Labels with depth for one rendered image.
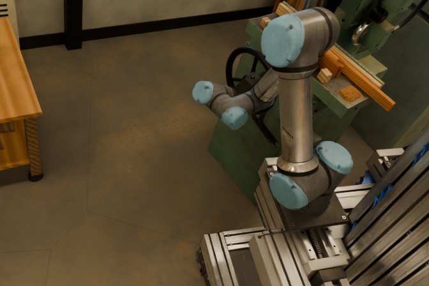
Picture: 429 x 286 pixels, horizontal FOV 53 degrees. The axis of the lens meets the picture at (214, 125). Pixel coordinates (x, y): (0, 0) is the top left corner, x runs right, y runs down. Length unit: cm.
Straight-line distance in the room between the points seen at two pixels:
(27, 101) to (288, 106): 118
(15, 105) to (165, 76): 124
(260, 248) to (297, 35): 70
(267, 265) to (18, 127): 143
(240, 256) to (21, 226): 101
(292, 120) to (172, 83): 182
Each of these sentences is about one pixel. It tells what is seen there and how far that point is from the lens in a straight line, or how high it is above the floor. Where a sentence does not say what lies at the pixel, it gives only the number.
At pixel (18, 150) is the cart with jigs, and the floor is 18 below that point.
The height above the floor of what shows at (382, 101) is 92.
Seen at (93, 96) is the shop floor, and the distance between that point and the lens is 271.
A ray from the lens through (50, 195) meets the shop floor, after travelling 228.
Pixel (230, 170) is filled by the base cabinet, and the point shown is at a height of 5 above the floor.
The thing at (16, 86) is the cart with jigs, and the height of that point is 53.
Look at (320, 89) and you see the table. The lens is 179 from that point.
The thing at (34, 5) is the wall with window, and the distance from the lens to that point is 286.
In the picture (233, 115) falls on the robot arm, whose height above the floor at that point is 100.
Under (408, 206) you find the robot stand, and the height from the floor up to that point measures 105.
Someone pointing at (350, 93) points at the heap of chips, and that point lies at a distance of 178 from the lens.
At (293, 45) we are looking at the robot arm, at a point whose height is 137.
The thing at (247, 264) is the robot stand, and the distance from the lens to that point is 198.
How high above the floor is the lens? 192
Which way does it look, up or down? 46 degrees down
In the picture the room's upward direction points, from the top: 20 degrees clockwise
